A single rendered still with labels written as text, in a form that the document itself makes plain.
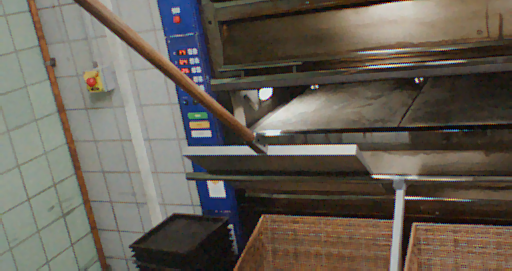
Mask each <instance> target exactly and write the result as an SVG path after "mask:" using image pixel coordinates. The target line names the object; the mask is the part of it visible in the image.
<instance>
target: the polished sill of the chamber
mask: <svg viewBox="0 0 512 271"><path fill-rule="evenodd" d="M251 132H256V133H257V134H258V135H259V136H261V137H262V139H264V140H265V141H266V142H267V143H268V145H273V144H321V143H418V142H466V141H512V123H509V124H482V125H428V126H401V127H374V128H348V129H294V130H266V131H251Z"/></svg>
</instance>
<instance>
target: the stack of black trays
mask: <svg viewBox="0 0 512 271"><path fill-rule="evenodd" d="M228 221H230V217H216V216H208V215H199V214H183V213H175V212H174V213H173V214H171V215H170V216H169V217H166V219H164V220H163V221H161V222H160V223H159V224H158V225H156V226H155V227H154V228H152V229H151V230H149V232H146V233H145V234H144V235H142V236H141V237H140V238H139V239H137V240H135V241H134V242H132V243H131V245H129V249H132V250H131V252H134V255H132V256H131V257H134V258H135V259H136V260H134V262H132V264H137V266H136V268H140V269H139V270H138V271H234V267H235V264H236V263H237V260H235V259H236V258H237V256H233V254H234V253H235V251H232V250H231V249H232V248H233V247H234V245H232V244H231V243H232V242H234V239H230V237H231V236H232V235H230V234H229V232H230V231H231V230H232V229H231V228H228V226H229V225H231V223H227V222H228Z"/></svg>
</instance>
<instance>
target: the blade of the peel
mask: <svg viewBox="0 0 512 271"><path fill-rule="evenodd" d="M182 155H183V156H184V157H187V158H188V159H189V160H190V161H193V162H194V163H195V164H198V165H199V166H200V167H202V168H204V169H205V170H206V171H209V172H270V173H356V174H374V173H373V171H372V169H371V168H370V167H369V164H368V163H367V161H365V157H363V155H362V153H361V151H360V150H359V149H358V146H356V145H308V146H268V150H267V154H256V153H255V152H254V151H253V150H252V149H250V148H249V147H248V146H184V150H183V154H182ZM226 183H227V184H229V185H231V186H232V187H234V188H241V189H300V190H330V191H358V192H386V191H385V190H384V189H383V186H381V184H349V183H305V182H226Z"/></svg>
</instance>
